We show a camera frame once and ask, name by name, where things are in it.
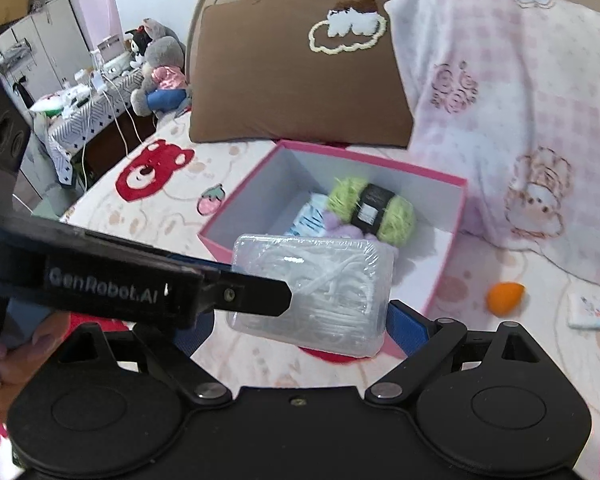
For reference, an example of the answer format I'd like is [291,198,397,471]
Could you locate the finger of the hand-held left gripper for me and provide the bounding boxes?
[165,254,233,275]
[200,269,294,317]

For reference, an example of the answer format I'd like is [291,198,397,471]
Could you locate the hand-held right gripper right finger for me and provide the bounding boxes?
[364,299,553,406]

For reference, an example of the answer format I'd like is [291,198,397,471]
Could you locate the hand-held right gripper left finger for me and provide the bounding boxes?
[55,309,232,406]

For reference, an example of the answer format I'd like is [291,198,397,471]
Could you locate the pink cardboard box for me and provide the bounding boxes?
[197,140,468,361]

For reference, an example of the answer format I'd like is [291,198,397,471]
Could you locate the clear plastic swab box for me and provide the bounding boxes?
[225,233,395,358]

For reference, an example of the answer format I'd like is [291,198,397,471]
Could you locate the blue wet wipes pack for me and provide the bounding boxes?
[285,192,332,238]

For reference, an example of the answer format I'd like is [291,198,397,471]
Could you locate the orange makeup sponge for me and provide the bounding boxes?
[486,282,527,317]

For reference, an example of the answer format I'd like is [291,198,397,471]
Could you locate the purple plush toy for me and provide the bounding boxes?
[320,212,402,257]

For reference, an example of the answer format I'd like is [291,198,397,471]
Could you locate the green yarn ball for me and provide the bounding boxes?
[327,176,417,247]

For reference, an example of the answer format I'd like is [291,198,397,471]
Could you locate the small white tissue pack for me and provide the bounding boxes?
[567,292,600,331]

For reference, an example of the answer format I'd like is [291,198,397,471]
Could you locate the person's left hand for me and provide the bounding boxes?
[0,311,72,428]

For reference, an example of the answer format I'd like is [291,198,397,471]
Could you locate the printed bear blanket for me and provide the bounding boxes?
[0,120,600,480]

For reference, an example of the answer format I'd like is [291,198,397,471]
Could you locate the patterned table cloth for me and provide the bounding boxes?
[30,67,151,186]

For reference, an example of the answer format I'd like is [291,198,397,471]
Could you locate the brown pillow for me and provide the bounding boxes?
[187,0,416,150]

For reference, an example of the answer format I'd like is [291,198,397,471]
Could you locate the grey plush toy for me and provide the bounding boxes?
[130,19,188,119]

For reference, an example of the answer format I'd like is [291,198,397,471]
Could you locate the white appliance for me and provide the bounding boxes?
[92,35,132,74]

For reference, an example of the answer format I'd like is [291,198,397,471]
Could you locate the black and white plush toy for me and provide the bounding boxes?
[125,26,154,67]

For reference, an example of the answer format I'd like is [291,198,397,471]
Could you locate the grey cabinet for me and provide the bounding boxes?
[0,0,92,117]

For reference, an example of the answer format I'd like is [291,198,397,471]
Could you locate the pink checked pillow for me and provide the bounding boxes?
[384,0,600,291]

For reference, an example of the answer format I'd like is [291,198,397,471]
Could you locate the white cable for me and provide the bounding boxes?
[106,76,142,153]

